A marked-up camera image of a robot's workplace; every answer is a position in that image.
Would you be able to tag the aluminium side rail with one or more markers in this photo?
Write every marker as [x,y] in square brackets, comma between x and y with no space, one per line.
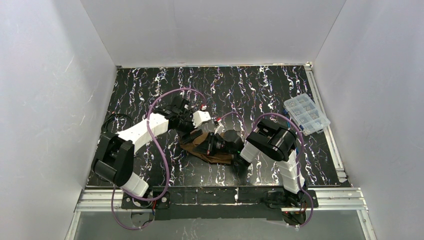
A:
[334,151]

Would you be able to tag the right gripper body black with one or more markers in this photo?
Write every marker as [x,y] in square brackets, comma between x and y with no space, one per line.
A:
[212,144]

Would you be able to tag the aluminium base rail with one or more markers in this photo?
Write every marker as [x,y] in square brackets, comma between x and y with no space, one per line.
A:
[224,202]

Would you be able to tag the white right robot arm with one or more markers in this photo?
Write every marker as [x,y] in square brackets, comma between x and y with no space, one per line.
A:
[271,140]

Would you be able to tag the clear plastic compartment box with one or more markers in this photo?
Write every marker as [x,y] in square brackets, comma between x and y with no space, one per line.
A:
[306,115]

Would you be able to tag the brown woven cloth napkin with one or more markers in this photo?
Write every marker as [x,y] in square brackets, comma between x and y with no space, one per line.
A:
[205,146]

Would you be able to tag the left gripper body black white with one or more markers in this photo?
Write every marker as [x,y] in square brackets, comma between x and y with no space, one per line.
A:
[191,125]

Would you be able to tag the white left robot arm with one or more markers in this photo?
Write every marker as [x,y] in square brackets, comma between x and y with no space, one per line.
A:
[115,153]

